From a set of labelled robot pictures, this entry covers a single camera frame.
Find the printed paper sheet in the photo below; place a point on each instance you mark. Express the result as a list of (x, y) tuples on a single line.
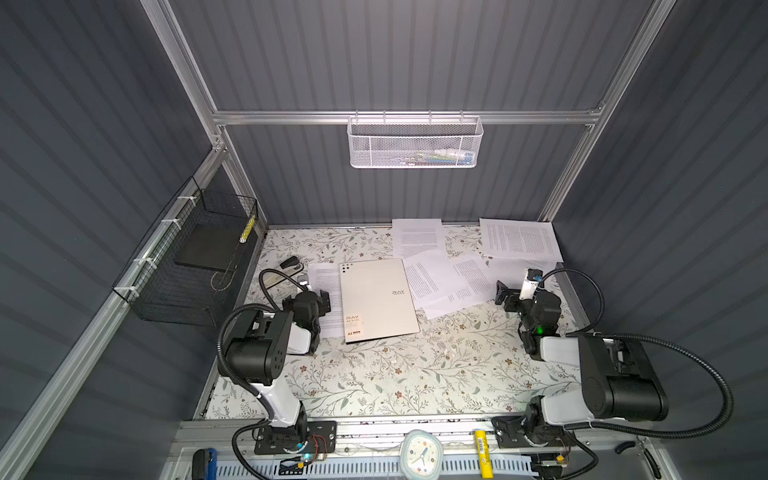
[(431, 276), (413, 236), (481, 276), (513, 239), (325, 277)]

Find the white round clock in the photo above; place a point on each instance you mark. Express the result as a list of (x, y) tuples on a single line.
[(421, 456)]

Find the black handled pliers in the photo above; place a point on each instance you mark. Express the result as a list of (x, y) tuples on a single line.
[(640, 449)]

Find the blue black tool handle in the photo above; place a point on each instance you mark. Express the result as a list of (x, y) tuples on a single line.
[(204, 464)]

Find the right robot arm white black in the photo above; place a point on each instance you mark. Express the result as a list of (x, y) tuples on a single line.
[(617, 378)]

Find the beige black clip folder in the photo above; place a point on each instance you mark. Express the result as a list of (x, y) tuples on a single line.
[(376, 301)]

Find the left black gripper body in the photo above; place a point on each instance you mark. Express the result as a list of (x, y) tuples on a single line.
[(321, 303)]

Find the printed paper sheet under folder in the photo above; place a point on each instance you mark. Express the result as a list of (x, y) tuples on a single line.
[(325, 277)]

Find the yellow marker in black basket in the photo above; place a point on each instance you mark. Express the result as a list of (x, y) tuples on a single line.
[(247, 230)]

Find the white wire mesh basket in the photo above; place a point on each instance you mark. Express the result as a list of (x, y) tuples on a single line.
[(414, 141)]

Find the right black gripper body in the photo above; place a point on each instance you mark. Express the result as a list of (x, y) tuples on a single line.
[(509, 297)]

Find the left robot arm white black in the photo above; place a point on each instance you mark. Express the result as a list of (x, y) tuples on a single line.
[(252, 346)]

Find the yellow glue stick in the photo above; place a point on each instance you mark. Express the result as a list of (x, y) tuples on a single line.
[(484, 459)]

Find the black wire mesh basket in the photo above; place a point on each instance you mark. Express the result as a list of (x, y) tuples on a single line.
[(192, 265)]

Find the black grey stapler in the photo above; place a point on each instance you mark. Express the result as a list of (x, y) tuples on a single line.
[(289, 263)]

